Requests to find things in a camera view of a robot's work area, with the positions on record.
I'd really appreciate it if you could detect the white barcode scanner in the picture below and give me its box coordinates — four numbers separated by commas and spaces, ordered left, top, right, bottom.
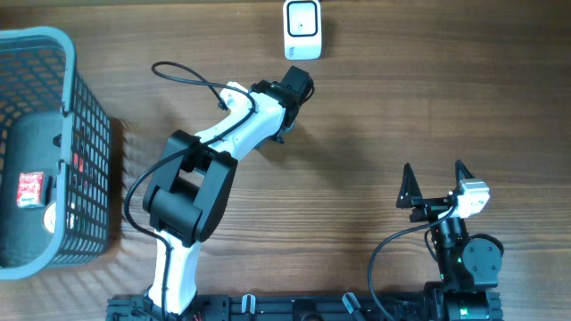
282, 0, 322, 61

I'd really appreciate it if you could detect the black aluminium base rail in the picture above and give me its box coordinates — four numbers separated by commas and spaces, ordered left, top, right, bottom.
105, 292, 504, 321

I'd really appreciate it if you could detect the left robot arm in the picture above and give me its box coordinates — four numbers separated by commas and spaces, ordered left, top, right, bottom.
142, 66, 315, 320

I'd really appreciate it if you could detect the round tin can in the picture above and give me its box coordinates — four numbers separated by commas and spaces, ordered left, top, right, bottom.
43, 202, 75, 234

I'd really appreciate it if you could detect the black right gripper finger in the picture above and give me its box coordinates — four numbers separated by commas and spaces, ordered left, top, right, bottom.
396, 163, 423, 209
455, 160, 474, 184

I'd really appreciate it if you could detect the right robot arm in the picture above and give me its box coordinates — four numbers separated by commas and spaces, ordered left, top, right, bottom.
396, 160, 504, 320

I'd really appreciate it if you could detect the grey plastic shopping basket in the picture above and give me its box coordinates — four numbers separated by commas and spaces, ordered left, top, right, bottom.
1, 27, 112, 281

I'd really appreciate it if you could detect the red white snack packet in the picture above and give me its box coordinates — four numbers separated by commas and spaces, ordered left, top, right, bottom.
16, 171, 45, 209

